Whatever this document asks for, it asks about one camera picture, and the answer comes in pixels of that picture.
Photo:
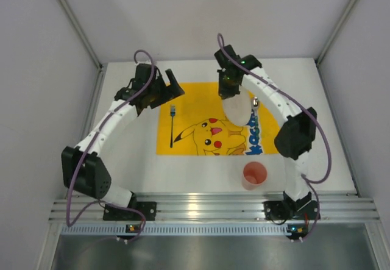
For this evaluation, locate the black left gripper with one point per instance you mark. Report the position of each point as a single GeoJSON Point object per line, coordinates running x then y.
{"type": "Point", "coordinates": [163, 90]}

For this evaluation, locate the green handled metal spoon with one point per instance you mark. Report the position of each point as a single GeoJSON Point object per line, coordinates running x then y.
{"type": "Point", "coordinates": [255, 105]}

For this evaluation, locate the pink plastic cup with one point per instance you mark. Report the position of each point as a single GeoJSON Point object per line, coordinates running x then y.
{"type": "Point", "coordinates": [254, 174]}

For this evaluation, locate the slotted grey cable duct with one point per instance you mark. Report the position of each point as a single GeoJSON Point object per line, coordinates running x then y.
{"type": "Point", "coordinates": [155, 229]}

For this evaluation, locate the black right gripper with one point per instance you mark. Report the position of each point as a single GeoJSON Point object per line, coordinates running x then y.
{"type": "Point", "coordinates": [228, 90]}

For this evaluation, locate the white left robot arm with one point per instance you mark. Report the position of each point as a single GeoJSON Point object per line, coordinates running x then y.
{"type": "Point", "coordinates": [83, 167]}

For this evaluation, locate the yellow Pikachu cloth placemat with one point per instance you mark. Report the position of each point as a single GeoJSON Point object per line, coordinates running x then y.
{"type": "Point", "coordinates": [202, 129]}

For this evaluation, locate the blue plastic fork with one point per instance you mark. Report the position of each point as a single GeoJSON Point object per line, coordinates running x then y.
{"type": "Point", "coordinates": [172, 115]}

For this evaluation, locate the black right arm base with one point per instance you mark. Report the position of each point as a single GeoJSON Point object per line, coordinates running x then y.
{"type": "Point", "coordinates": [287, 209]}

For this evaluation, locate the aluminium mounting rail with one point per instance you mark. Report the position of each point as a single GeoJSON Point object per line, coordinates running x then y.
{"type": "Point", "coordinates": [249, 207]}

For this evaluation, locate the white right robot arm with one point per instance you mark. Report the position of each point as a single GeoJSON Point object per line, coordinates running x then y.
{"type": "Point", "coordinates": [297, 129]}

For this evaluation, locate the white bear plate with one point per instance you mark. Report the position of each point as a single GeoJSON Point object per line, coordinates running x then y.
{"type": "Point", "coordinates": [238, 109]}

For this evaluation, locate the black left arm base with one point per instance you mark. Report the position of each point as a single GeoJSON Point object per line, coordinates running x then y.
{"type": "Point", "coordinates": [136, 211]}

